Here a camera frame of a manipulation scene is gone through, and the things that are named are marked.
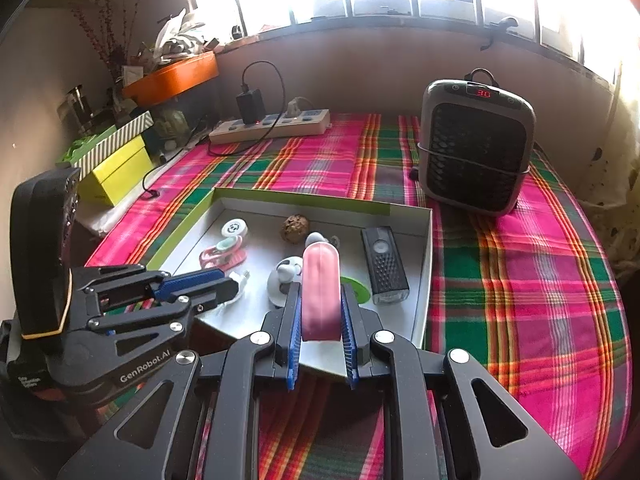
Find pink clip with mint oval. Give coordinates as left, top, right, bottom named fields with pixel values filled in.
left=199, top=237, right=247, bottom=267

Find grey portable space heater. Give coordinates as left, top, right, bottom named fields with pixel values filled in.
left=417, top=67, right=537, bottom=217

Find brown walnut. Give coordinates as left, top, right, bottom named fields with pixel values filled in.
left=280, top=214, right=311, bottom=243

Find white round device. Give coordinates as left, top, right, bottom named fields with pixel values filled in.
left=267, top=256, right=306, bottom=308

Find green and white spool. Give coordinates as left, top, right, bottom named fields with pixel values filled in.
left=342, top=275, right=372, bottom=305

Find pink green plaid blanket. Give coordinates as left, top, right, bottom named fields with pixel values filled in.
left=85, top=112, right=633, bottom=480

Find striped green box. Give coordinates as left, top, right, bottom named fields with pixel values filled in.
left=55, top=111, right=155, bottom=171

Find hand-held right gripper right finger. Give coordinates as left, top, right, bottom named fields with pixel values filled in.
left=340, top=282, right=583, bottom=480

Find thin black cable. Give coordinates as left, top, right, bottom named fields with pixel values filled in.
left=141, top=120, right=211, bottom=200

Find small white ball-headed item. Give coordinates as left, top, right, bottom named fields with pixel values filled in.
left=305, top=231, right=341, bottom=251

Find orange tray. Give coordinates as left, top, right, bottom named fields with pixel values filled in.
left=122, top=51, right=220, bottom=107

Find shallow green cardboard box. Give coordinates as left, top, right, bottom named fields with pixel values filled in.
left=145, top=187, right=435, bottom=376

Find pink case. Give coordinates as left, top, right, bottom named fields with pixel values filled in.
left=301, top=241, right=342, bottom=343

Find white board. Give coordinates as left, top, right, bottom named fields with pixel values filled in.
left=82, top=200, right=131, bottom=236

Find black rectangular light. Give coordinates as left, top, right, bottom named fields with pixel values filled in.
left=361, top=226, right=411, bottom=306

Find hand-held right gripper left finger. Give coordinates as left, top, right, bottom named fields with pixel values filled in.
left=57, top=282, right=303, bottom=480

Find metal container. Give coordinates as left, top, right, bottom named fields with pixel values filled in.
left=57, top=85, right=96, bottom=133

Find small white jar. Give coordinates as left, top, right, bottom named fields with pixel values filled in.
left=221, top=218, right=249, bottom=241

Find black charger cable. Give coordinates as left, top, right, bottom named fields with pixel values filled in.
left=207, top=61, right=287, bottom=157

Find dried red berry branches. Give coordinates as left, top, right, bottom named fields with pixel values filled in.
left=70, top=0, right=146, bottom=81

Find green patterned container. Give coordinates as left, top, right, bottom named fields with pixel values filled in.
left=152, top=107, right=191, bottom=143

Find black window latch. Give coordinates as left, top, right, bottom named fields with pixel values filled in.
left=480, top=16, right=520, bottom=51

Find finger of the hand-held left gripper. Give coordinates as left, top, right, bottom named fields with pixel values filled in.
left=87, top=277, right=240, bottom=356
left=72, top=262, right=226, bottom=313

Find yellow box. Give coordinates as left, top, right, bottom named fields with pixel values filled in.
left=77, top=137, right=153, bottom=207

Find white power strip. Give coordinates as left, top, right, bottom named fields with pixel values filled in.
left=208, top=108, right=332, bottom=144

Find black charger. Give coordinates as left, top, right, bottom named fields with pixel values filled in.
left=236, top=87, right=266, bottom=123

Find spotted cream curtain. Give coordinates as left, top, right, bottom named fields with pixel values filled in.
left=575, top=60, right=640, bottom=281

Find pile of papers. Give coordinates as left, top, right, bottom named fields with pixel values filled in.
left=145, top=7, right=221, bottom=68

